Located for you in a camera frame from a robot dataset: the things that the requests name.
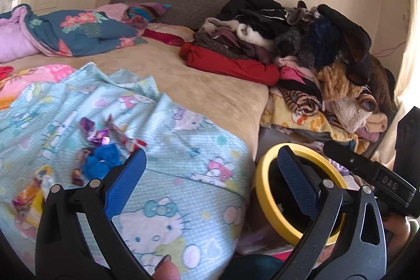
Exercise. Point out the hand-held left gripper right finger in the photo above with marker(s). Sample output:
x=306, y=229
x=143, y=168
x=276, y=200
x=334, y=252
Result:
x=297, y=181

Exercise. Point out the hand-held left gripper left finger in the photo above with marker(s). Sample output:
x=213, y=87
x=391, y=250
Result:
x=126, y=181

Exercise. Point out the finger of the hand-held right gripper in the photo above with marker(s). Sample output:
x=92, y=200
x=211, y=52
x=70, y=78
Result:
x=377, y=175

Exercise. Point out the blue bag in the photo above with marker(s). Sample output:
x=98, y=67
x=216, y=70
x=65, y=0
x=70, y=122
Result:
x=98, y=162

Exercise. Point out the yellow rimmed black trash bin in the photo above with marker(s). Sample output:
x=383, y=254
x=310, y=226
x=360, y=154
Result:
x=262, y=181

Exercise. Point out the red snack wrapper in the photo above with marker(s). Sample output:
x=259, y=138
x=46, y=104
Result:
x=126, y=140

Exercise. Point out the small pink silver wrapper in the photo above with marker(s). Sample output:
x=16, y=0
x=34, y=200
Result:
x=102, y=139

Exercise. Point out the dark brown snack wrapper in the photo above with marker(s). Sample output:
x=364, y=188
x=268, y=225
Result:
x=78, y=168

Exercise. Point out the purple snack wrapper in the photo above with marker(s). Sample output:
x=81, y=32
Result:
x=88, y=127

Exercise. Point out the yellow white snack wrapper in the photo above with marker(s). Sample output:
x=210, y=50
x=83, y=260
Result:
x=32, y=194

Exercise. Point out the person's left hand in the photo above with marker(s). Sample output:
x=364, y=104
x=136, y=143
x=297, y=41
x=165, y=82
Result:
x=167, y=270

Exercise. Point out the lavender sweater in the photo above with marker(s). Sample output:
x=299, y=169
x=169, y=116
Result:
x=334, y=165

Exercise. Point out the yellow cartoon blanket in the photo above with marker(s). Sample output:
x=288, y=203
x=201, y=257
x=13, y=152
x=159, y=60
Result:
x=295, y=125

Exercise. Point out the cream fluffy garment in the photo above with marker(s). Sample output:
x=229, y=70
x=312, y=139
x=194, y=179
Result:
x=357, y=119

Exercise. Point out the light blue cat print blanket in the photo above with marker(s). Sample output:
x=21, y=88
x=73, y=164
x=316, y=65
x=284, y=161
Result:
x=183, y=168

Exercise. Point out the brown striped knit garment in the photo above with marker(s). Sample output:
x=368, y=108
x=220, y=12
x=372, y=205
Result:
x=302, y=103

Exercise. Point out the tan fluffy garment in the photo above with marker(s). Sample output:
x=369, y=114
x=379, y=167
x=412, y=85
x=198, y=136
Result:
x=338, y=83

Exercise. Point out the teal cloth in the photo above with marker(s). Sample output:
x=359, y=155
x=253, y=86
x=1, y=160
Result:
x=252, y=267

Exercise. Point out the cream curtain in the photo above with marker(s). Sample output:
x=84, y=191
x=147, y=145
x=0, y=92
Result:
x=410, y=37

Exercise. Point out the pink garment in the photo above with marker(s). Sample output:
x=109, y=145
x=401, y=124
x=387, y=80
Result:
x=295, y=73

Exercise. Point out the beige bed sheet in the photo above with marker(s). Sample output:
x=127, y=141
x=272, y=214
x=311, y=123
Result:
x=197, y=89

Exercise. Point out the black fleece garment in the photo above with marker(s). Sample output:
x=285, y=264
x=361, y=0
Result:
x=347, y=34

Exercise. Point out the dark blue fluffy garment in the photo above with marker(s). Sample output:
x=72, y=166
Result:
x=325, y=40

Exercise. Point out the red garment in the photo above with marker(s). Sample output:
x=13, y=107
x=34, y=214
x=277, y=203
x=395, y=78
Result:
x=229, y=65

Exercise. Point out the pink cartoon blanket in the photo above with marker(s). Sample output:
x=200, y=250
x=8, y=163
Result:
x=32, y=83

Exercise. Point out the dark dotted garment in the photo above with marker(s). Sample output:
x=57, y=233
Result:
x=229, y=45

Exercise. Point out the cream and red pillow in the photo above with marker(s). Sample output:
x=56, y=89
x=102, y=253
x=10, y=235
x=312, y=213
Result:
x=170, y=34

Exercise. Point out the blue floral quilt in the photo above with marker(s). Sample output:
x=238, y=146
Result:
x=82, y=34

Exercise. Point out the white fleece garment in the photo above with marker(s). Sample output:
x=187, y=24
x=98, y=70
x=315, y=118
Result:
x=256, y=32

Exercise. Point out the red cloth white print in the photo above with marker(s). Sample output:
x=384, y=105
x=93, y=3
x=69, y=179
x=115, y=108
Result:
x=5, y=71

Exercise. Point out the grey fluffy garment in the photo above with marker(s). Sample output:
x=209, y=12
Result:
x=300, y=14

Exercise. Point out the striped colourful pillow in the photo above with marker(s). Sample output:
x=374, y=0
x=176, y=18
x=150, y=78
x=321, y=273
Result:
x=147, y=12

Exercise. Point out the black jacket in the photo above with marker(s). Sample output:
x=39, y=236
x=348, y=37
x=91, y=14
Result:
x=252, y=7

